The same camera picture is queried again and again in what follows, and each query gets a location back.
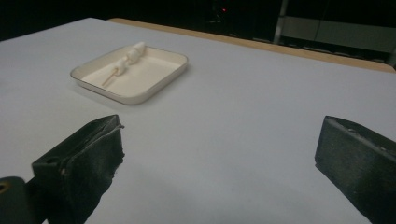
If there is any white toothbrush-like object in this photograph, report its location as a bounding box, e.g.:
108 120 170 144
101 41 148 88

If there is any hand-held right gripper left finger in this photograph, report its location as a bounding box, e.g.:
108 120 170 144
31 114 126 224

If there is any dark equipment with red light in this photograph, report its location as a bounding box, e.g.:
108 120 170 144
209 0 239 25

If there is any grey metal stand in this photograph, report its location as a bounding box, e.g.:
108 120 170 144
273 0 396 64

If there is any white rectangular tray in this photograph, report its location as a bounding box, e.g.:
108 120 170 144
69 44 190 105

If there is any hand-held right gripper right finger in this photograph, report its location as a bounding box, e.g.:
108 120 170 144
314 115 396 224

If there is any pale grey table sheet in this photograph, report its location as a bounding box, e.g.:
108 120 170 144
0 17 396 224

